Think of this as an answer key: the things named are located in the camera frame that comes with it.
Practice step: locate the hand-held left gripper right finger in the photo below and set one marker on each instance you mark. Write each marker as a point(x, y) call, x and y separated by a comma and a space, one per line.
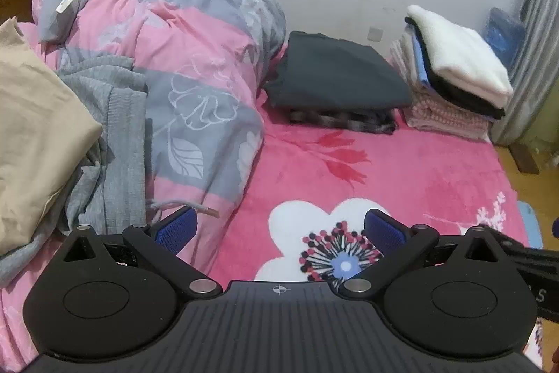
point(384, 233)

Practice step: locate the white wall socket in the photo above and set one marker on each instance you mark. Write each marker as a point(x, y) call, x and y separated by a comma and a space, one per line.
point(375, 33)

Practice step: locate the pink grey floral quilt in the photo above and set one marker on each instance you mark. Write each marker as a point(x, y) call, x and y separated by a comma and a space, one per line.
point(196, 49)

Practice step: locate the black folded garment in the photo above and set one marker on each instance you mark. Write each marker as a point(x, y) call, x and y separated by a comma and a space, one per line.
point(463, 95)

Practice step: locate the folded white and pink stack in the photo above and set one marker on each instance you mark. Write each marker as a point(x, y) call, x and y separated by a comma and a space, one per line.
point(463, 54)

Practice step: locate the light blue plastic stool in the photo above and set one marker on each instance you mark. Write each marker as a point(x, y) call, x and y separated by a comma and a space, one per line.
point(530, 224)

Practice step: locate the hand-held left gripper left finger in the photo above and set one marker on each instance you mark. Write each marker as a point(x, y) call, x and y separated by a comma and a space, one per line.
point(177, 231)

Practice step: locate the beige garment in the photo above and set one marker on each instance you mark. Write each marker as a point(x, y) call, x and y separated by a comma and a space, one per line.
point(35, 128)

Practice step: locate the grey knit garment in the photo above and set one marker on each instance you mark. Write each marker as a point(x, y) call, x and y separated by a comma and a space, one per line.
point(122, 128)

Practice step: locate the dark grey pants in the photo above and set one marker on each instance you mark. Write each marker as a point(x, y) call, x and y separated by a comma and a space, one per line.
point(336, 71)

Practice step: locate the dark doormat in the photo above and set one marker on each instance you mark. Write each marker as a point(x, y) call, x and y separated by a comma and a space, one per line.
point(526, 159)

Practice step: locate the blue water bottle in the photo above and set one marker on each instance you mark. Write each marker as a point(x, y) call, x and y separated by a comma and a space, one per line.
point(506, 36)

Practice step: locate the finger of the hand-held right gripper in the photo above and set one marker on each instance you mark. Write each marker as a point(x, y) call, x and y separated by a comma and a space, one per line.
point(556, 228)
point(533, 253)

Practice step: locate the grey curtain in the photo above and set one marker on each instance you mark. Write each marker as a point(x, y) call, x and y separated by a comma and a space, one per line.
point(537, 28)

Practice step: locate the light blue folded garment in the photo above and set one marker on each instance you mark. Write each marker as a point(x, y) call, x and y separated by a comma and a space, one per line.
point(422, 62)

